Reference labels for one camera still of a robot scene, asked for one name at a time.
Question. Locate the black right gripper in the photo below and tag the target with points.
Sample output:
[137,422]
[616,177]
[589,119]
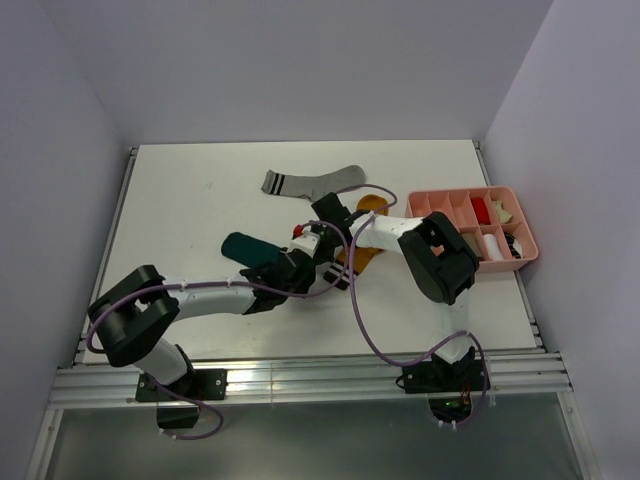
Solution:
[323,255]

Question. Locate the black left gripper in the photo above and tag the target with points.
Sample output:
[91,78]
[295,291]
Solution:
[302,287]

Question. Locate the brown rolled sock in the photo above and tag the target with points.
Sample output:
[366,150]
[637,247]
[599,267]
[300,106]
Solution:
[473,244]

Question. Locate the red rolled sock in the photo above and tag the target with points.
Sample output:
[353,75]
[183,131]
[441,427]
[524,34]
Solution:
[481,210]

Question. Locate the beige rolled sock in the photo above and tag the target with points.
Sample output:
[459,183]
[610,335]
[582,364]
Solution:
[504,216]

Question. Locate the mustard yellow striped sock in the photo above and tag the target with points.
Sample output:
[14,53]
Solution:
[362,256]

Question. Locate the white rolled sock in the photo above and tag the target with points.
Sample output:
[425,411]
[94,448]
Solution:
[492,247]

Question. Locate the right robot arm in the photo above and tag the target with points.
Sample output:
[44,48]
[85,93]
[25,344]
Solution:
[440,261]

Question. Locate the dark green reindeer sock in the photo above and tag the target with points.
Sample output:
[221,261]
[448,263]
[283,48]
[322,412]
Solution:
[249,251]

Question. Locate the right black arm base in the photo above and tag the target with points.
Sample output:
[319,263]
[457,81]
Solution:
[449,387]

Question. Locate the black white striped sock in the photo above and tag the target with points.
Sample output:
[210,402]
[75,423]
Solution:
[515,247]

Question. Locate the pink divided organizer tray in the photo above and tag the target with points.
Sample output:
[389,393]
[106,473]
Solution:
[456,205]

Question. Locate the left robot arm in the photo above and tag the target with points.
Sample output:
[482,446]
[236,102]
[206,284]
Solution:
[128,322]

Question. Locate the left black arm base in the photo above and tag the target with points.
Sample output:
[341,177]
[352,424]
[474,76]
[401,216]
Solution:
[184,408]

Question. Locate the grey striped sock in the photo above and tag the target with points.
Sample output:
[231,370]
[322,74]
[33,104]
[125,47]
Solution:
[312,188]

